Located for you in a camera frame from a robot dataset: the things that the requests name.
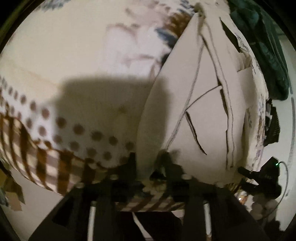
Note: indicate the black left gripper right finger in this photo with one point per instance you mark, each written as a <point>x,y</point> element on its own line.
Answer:
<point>207,204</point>

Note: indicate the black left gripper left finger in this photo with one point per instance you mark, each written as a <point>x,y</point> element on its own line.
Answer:
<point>69,219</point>

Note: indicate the beige small garment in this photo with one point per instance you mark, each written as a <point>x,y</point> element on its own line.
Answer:
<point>206,108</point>

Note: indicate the floral patterned bed cover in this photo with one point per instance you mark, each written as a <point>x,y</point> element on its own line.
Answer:
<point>75,77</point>

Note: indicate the dark green cloth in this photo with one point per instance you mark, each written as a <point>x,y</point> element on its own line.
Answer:
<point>258,29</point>

